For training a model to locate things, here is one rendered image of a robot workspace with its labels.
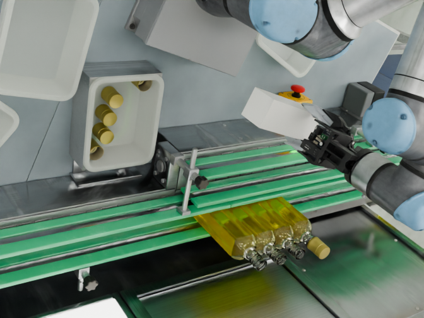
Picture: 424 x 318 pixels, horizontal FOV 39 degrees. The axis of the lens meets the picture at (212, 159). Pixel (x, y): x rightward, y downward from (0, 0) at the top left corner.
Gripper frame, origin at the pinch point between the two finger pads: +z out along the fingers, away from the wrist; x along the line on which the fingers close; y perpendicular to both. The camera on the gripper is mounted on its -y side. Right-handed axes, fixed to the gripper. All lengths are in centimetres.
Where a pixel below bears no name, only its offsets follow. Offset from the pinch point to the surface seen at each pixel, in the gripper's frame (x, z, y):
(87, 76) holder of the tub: 10.8, 27.5, 33.4
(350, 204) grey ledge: 25, 21, -67
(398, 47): -28, 85, -138
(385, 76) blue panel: -15, 57, -100
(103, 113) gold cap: 18.1, 28.9, 25.5
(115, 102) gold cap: 14.7, 27.7, 24.6
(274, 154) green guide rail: 13.7, 17.3, -18.2
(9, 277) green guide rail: 52, 14, 39
